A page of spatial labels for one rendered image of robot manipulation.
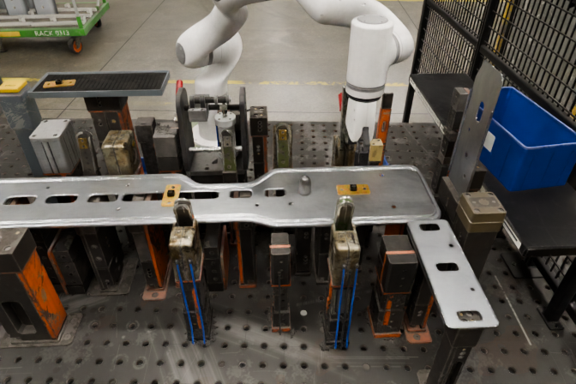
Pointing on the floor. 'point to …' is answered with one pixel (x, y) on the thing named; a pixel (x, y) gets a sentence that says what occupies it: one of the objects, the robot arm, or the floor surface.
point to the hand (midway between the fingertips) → (357, 151)
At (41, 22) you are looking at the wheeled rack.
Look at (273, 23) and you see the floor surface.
